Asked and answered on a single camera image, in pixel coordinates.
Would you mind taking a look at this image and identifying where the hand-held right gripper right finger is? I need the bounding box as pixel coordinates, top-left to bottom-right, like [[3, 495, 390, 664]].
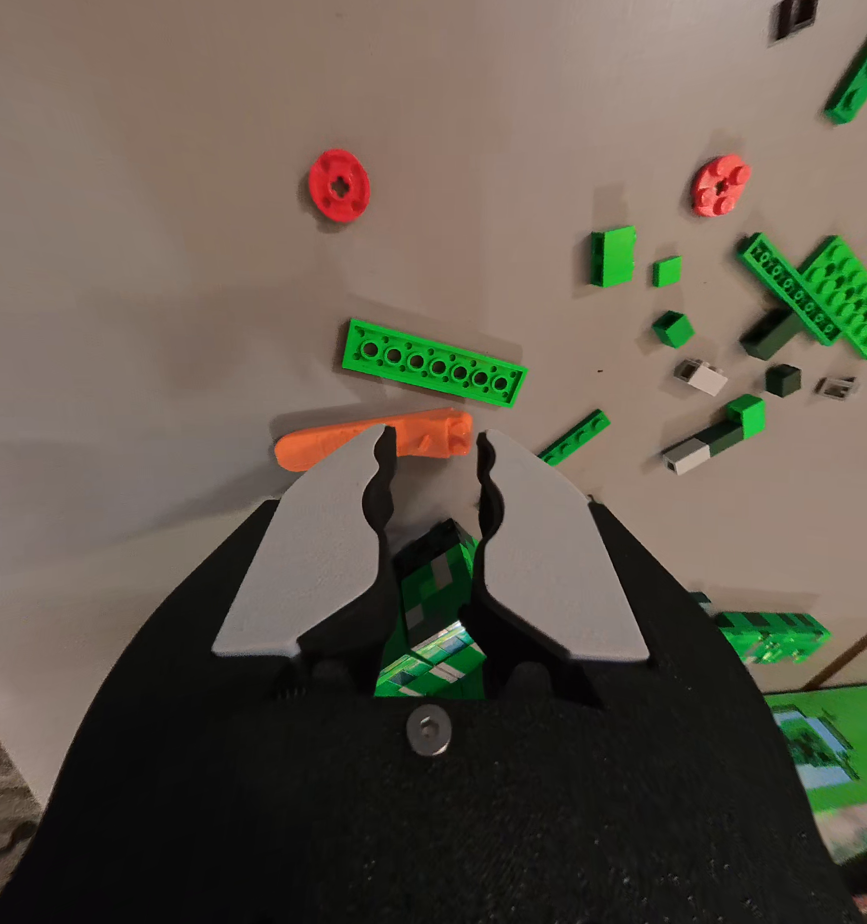
[[468, 429, 651, 665]]

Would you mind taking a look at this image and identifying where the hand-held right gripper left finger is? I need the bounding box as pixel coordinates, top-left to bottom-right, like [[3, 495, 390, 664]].
[[211, 424, 405, 672]]

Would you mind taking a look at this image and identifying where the orange brick separator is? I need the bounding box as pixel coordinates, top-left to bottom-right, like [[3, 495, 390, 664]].
[[273, 408, 473, 473]]

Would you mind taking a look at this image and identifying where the grey desk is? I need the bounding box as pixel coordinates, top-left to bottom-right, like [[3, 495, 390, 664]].
[[0, 0, 867, 806]]

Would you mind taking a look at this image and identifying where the large green brick model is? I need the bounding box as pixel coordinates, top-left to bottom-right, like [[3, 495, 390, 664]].
[[373, 518, 488, 700]]

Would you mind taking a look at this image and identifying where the narrow green plate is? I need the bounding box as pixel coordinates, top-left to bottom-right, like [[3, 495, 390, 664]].
[[737, 232, 844, 347], [537, 409, 612, 466], [824, 3, 867, 125]]

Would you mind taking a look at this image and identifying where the long wide green plate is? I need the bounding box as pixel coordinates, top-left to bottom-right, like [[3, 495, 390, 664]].
[[341, 318, 529, 410]]

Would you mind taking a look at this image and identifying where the grey white brick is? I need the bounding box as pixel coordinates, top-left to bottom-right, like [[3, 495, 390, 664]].
[[673, 359, 729, 397]]

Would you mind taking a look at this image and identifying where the long dark green brick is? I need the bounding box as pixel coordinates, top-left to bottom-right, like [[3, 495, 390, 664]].
[[739, 309, 802, 360]]

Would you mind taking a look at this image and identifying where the green flat brick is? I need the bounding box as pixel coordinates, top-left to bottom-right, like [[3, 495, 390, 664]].
[[590, 225, 638, 288]]

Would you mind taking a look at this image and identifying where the green toy box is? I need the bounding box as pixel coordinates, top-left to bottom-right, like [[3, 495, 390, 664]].
[[764, 682, 867, 817]]

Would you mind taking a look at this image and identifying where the red round plate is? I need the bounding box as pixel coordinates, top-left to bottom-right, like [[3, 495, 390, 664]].
[[690, 154, 752, 219], [308, 149, 371, 222]]

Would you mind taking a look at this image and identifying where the short wide green plate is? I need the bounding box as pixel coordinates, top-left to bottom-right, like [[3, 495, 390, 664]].
[[796, 235, 867, 361]]

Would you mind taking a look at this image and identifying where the small black tile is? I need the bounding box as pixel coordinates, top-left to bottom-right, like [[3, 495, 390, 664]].
[[770, 0, 818, 43]]

